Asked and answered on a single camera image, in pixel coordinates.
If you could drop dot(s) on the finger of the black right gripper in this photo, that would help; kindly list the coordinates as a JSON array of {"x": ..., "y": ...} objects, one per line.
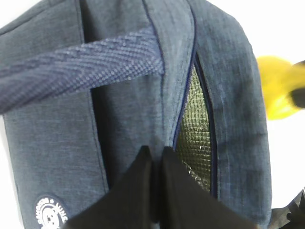
[{"x": 298, "y": 94}]

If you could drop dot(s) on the dark blue lunch bag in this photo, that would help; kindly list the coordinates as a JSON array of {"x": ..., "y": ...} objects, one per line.
[{"x": 84, "y": 84}]

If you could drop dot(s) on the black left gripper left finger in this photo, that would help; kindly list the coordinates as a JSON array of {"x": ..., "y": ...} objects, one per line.
[{"x": 126, "y": 205}]

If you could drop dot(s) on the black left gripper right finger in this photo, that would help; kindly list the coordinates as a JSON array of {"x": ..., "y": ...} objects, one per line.
[{"x": 186, "y": 205}]

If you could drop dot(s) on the yellow pear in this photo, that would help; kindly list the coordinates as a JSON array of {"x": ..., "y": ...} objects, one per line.
[{"x": 279, "y": 77}]

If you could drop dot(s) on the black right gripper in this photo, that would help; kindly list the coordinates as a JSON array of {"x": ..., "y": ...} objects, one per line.
[{"x": 291, "y": 216}]

